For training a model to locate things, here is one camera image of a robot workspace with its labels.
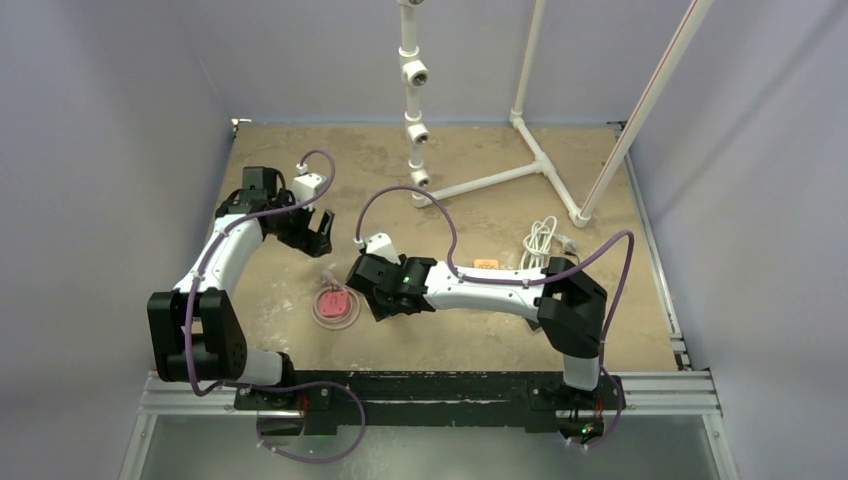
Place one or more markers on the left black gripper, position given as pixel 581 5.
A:
pixel 313 243

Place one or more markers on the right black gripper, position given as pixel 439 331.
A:
pixel 370 288

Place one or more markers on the tan cube plug adapter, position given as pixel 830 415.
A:
pixel 486 264

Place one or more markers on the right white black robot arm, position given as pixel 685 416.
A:
pixel 566 304

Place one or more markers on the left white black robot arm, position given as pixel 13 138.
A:
pixel 195 332

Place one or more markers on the pink square plug adapter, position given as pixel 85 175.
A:
pixel 333 304

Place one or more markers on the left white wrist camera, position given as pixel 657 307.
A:
pixel 306 186

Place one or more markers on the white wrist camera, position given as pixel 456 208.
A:
pixel 306 186
pixel 380 245

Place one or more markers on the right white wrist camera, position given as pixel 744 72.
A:
pixel 380 245

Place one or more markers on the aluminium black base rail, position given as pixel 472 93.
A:
pixel 536 402

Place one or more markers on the white PVC pipe frame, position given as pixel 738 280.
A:
pixel 552 61

